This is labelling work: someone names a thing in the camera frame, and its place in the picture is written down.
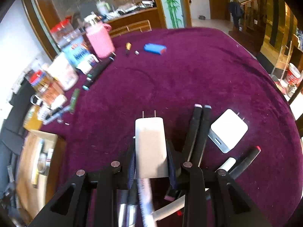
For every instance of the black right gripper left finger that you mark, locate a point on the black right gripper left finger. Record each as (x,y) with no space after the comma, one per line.
(70,204)

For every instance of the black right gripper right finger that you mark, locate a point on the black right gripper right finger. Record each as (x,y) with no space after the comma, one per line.
(231,205)

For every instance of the tall white charger block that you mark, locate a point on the tall white charger block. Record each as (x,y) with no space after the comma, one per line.
(150,146)

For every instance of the white cylindrical marker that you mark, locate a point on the white cylindrical marker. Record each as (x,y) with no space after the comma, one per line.
(228,164)

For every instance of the black marker red cap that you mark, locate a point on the black marker red cap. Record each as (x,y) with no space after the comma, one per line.
(245,163)

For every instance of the cardboard box tray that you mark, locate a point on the cardboard box tray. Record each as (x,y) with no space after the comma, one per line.
(38,171)

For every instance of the black marker pink cap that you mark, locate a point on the black marker pink cap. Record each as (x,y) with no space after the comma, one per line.
(192,132)

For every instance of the yellow tape roll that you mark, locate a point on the yellow tape roll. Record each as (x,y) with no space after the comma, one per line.
(31,121)

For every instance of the blue white pen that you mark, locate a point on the blue white pen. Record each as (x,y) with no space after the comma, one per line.
(56,115)

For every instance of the black backpack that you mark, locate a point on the black backpack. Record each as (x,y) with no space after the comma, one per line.
(13,133)

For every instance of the green cylindrical stick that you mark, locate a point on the green cylindrical stick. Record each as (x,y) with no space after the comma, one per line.
(73,100)

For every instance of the black marker blue cap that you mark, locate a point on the black marker blue cap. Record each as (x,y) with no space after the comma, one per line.
(86,86)

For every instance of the orange printed jar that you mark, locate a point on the orange printed jar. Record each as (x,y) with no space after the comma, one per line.
(46,87)

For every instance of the black marker teal cap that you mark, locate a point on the black marker teal cap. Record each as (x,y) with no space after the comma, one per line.
(100,67)

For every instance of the white round container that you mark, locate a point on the white round container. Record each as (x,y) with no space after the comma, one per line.
(61,70)

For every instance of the red white bucket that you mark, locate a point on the red white bucket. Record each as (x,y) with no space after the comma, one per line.
(293,75)

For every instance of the purple velvet tablecloth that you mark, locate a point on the purple velvet tablecloth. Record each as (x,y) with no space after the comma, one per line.
(200,65)

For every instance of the blue white paper box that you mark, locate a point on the blue white paper box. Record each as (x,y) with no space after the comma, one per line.
(79,55)

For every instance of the small yellow black screwdriver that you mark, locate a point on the small yellow black screwdriver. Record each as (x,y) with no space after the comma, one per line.
(128,48)

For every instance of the blue battery pack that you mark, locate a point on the blue battery pack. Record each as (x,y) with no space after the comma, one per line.
(154,48)

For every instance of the red lid plastic jar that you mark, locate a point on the red lid plastic jar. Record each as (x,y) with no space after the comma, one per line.
(60,32)

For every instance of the person in dark jacket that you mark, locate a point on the person in dark jacket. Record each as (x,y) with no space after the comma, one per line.
(236,13)

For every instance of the square white wall charger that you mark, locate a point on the square white wall charger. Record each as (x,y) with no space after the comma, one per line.
(227,130)

